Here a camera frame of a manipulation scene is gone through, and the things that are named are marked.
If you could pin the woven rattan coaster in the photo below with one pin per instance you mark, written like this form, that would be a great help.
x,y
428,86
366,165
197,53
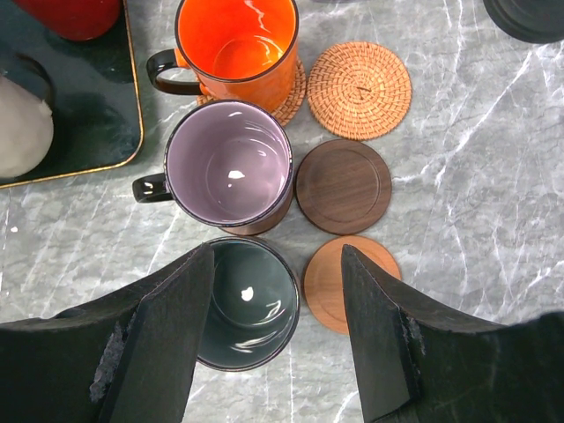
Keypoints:
x,y
291,101
359,90

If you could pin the cream mug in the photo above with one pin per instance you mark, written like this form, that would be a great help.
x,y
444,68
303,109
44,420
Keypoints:
x,y
27,127

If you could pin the black serving tray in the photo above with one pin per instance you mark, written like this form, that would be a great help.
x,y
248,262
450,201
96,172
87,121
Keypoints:
x,y
97,113

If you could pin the dark green mug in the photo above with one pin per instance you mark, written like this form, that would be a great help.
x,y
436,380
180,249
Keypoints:
x,y
255,305

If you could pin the orange mug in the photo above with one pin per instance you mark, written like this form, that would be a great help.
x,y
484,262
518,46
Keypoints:
x,y
231,50

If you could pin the red mug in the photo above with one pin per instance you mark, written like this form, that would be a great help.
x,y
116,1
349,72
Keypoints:
x,y
74,20

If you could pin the light wood coaster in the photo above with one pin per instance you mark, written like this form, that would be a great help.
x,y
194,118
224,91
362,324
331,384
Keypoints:
x,y
322,282

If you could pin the lilac mug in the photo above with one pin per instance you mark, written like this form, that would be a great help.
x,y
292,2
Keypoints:
x,y
227,163

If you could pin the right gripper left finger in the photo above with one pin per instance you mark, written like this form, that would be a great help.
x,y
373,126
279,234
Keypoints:
x,y
128,356

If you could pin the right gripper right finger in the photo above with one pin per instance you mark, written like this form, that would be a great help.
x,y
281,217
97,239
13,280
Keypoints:
x,y
418,360

